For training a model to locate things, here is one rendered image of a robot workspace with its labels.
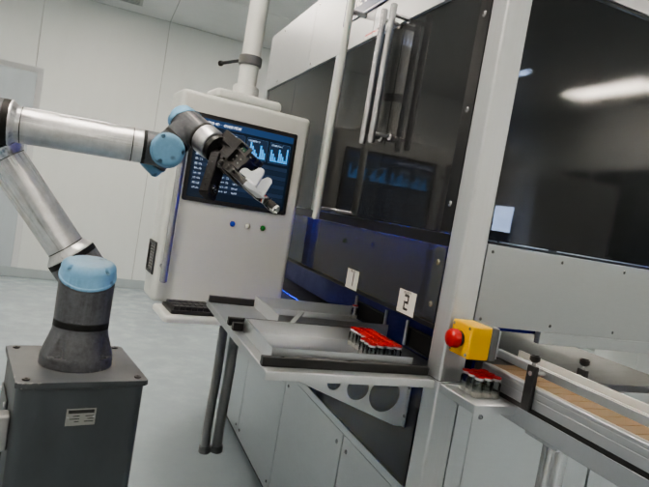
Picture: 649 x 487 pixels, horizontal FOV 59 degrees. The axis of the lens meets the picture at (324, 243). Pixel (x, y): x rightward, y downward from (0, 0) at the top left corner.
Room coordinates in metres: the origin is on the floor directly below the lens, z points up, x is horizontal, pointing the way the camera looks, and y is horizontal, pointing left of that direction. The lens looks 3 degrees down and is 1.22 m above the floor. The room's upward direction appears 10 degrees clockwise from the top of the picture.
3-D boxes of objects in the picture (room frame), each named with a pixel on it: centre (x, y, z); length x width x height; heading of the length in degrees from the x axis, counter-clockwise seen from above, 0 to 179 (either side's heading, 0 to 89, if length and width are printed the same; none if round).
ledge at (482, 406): (1.22, -0.39, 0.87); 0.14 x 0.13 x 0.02; 112
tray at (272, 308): (1.72, -0.02, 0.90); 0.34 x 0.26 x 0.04; 112
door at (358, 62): (1.94, -0.04, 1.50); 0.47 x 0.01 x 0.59; 22
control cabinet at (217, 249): (2.17, 0.39, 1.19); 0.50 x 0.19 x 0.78; 118
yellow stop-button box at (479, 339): (1.22, -0.35, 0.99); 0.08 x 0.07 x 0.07; 112
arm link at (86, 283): (1.26, 0.51, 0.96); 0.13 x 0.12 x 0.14; 22
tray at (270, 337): (1.36, -0.04, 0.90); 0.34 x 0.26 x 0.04; 111
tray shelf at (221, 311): (1.54, -0.02, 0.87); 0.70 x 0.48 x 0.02; 22
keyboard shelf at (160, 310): (2.00, 0.32, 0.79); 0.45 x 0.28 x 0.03; 118
